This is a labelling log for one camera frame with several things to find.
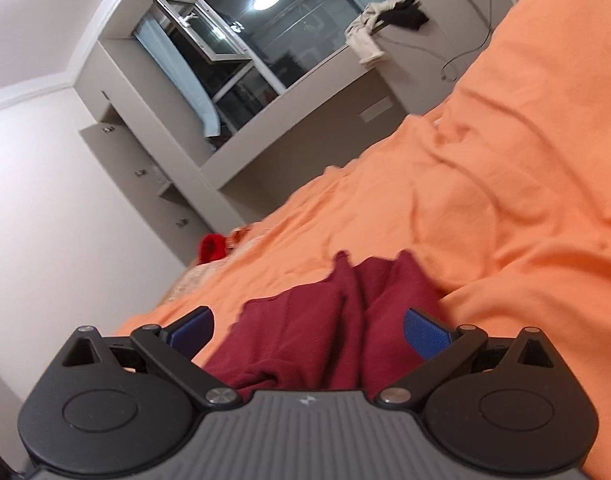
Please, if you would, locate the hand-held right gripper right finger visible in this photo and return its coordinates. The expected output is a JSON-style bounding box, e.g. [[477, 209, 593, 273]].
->
[[375, 307, 554, 408]]

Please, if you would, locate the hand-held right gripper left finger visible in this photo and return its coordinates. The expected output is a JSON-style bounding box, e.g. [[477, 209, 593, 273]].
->
[[60, 306, 243, 408]]

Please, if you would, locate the maroon small garment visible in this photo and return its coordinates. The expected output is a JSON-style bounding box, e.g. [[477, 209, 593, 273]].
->
[[202, 250, 442, 394]]

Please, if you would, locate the pale patterned bedding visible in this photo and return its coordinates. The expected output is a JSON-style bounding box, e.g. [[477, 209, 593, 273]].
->
[[161, 225, 267, 307]]

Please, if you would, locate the red plush item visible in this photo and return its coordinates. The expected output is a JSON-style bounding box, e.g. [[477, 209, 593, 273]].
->
[[199, 233, 229, 265]]

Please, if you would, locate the orange bed blanket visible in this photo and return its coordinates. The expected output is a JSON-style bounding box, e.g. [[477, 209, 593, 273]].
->
[[115, 0, 611, 480]]

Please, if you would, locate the grey window ledge counter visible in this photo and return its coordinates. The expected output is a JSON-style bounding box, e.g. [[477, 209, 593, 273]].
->
[[201, 25, 467, 227]]

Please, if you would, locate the glass window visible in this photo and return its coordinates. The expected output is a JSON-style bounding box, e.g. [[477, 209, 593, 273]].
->
[[132, 0, 397, 152]]

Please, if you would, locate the white crumpled cloth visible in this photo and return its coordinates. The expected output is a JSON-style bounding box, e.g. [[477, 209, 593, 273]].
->
[[344, 0, 406, 67]]

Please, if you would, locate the black crumpled cloth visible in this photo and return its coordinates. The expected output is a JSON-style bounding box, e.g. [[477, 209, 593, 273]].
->
[[380, 0, 430, 32]]

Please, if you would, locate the grey wall cabinet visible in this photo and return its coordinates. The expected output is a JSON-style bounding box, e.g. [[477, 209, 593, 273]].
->
[[79, 91, 247, 267]]

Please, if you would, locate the thin dark cable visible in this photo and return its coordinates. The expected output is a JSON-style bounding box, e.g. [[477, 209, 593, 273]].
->
[[439, 0, 498, 84]]

